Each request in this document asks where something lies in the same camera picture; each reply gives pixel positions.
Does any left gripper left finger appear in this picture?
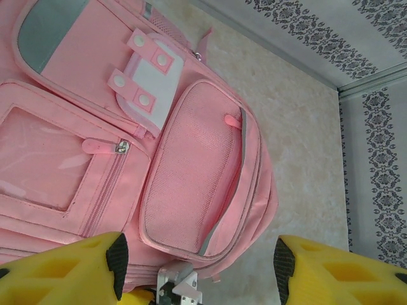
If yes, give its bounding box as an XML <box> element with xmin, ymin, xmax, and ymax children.
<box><xmin>0</xmin><ymin>231</ymin><xmax>130</xmax><ymax>305</ymax></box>

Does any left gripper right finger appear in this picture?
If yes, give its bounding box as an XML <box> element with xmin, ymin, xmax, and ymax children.
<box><xmin>273</xmin><ymin>234</ymin><xmax>407</xmax><ymax>305</ymax></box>

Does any pink school backpack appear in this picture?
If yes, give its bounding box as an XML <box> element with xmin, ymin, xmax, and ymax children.
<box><xmin>0</xmin><ymin>0</ymin><xmax>278</xmax><ymax>295</ymax></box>

